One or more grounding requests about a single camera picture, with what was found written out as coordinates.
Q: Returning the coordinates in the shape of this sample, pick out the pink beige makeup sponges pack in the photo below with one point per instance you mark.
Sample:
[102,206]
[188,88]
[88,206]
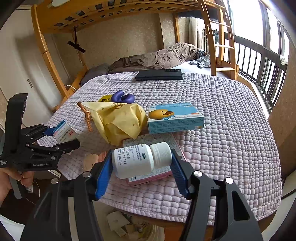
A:
[90,160]

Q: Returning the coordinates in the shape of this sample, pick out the wooden bunk ladder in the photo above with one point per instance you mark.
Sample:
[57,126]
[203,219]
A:
[222,53]

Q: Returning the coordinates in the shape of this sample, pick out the yellow paper bag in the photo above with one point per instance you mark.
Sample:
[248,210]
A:
[115,121]

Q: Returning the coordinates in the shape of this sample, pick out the yellow tissue packet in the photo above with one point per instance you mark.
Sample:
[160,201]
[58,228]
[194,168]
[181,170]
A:
[105,98]

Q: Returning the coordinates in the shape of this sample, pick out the white trash bin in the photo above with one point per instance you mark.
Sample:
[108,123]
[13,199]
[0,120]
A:
[131,227]

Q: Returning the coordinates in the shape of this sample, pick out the black laptop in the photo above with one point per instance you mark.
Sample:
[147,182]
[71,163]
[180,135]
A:
[161,74]

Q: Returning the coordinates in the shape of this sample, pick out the pink medicine box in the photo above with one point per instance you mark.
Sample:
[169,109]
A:
[162,142]

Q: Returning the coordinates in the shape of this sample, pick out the blue emoji box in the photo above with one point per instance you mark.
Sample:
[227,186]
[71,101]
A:
[176,117]

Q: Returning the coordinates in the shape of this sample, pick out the lavender quilted bedspread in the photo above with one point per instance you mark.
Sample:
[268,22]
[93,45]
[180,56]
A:
[236,141]

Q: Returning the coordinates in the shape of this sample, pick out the white red striped medicine box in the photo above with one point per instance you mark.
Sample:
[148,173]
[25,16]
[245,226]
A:
[64,133]

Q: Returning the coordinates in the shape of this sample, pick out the brown crumpled duvet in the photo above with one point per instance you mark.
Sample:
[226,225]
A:
[167,58]

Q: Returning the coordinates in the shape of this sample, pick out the grey crumpled clothes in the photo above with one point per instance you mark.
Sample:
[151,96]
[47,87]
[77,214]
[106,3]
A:
[202,62]

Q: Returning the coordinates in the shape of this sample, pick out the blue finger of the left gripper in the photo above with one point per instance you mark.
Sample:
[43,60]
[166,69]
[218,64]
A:
[59,149]
[36,132]

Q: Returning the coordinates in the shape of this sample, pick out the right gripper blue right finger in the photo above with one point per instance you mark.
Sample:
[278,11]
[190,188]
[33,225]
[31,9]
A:
[234,219]

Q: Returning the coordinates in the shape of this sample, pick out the dark grey pillow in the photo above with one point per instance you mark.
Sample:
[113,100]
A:
[99,70]

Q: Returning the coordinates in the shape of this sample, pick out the purple curved plastic object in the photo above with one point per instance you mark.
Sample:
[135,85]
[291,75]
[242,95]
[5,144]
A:
[121,97]

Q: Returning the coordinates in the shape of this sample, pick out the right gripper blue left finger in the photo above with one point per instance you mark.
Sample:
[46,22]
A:
[66,210]

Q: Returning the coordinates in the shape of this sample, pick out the wooden bunk bed frame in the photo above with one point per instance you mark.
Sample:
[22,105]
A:
[110,30]

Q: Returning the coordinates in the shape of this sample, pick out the dark balcony railing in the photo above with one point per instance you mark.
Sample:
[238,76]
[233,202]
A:
[262,67]

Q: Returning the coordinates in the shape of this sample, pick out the white pill bottle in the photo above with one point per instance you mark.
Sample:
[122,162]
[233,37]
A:
[133,161]

